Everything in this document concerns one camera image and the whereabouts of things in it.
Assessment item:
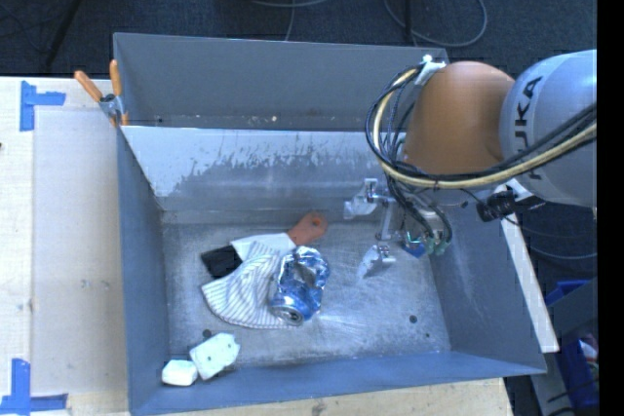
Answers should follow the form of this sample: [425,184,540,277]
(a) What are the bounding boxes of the grey metal bin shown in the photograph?
[112,31,561,416]

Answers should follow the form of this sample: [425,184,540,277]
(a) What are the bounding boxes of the black cylinder on white bracket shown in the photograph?
[476,182,548,224]

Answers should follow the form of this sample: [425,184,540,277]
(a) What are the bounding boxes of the crushed blue and silver can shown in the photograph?
[266,245,332,325]

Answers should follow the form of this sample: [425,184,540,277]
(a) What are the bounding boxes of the brush with orange-brown handle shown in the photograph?
[200,211,330,281]

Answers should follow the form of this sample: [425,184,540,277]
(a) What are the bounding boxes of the small white block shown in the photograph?
[161,358,200,388]

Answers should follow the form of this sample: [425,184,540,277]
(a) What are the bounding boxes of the white block with holes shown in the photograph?
[188,331,242,382]

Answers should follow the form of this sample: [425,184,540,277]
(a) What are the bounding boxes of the white striped cloth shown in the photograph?
[200,232,306,330]

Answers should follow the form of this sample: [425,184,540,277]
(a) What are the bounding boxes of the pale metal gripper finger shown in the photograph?
[342,178,380,221]
[356,244,398,280]

